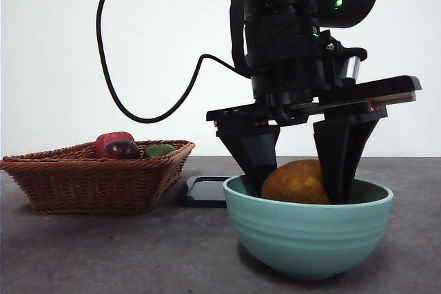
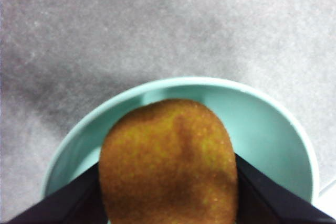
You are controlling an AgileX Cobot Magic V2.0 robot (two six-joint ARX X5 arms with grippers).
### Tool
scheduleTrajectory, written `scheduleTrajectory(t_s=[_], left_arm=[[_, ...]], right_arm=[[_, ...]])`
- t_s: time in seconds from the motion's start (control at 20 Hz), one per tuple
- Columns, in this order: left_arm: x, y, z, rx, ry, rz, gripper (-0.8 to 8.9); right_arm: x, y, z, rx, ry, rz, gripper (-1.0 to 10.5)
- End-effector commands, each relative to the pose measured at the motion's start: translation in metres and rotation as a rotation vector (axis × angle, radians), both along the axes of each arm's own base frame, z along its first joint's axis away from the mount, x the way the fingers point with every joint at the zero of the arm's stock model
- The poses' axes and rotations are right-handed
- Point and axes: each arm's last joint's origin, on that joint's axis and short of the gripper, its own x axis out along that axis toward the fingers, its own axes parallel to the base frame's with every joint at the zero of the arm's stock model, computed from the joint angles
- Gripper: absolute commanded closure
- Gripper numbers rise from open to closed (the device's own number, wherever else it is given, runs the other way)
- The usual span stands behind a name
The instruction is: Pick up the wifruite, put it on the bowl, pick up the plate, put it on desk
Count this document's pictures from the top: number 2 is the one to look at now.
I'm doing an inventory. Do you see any teal bowl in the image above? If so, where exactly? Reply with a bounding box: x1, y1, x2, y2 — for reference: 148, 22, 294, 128
40, 76, 320, 210

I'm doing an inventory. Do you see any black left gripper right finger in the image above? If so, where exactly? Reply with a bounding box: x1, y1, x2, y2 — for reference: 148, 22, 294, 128
234, 152, 336, 224

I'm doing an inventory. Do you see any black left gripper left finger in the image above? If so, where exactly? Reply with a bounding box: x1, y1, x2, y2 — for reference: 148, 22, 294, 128
7, 164, 109, 224

